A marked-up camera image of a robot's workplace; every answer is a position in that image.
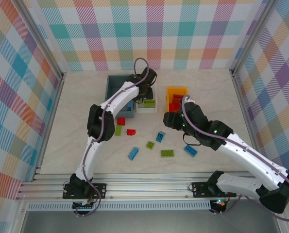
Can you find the white plastic bin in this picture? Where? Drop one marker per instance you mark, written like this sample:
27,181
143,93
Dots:
146,110

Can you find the aluminium mounting rail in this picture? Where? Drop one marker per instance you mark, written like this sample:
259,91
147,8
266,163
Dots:
146,188

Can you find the small green lego brick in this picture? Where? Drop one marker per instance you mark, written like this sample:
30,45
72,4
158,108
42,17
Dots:
150,144

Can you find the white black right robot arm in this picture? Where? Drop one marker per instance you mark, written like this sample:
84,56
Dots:
243,153

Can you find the aluminium frame post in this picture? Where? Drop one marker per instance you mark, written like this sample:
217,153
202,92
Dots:
41,38
252,36

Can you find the aluminium table side rail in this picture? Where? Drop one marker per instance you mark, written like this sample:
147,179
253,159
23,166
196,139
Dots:
50,126
242,92

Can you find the grey metal bottom panel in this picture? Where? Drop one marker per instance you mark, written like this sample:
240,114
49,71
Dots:
146,222

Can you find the small controller circuit board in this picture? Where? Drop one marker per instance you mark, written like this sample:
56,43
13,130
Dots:
219,202
84,205

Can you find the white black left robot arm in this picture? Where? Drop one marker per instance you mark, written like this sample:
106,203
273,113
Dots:
120,97

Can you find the orange plastic bin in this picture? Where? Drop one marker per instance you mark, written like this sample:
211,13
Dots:
169,93

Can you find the grey plastic bin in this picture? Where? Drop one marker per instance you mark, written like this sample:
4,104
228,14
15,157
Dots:
112,87

